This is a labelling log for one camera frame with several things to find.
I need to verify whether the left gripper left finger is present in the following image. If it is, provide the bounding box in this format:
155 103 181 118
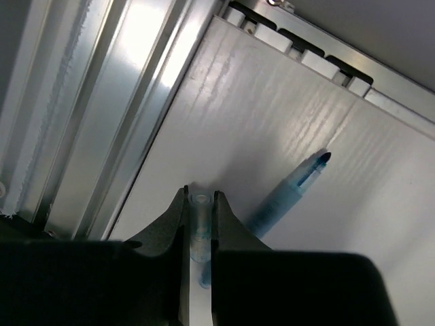
1 187 189 325

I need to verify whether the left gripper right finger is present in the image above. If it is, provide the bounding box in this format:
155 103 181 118
211 191 398 325

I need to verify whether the blue pen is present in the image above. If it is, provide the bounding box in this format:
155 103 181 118
198 151 332 289

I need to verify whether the clear blue pen cap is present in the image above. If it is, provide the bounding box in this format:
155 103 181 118
188 192 213 263

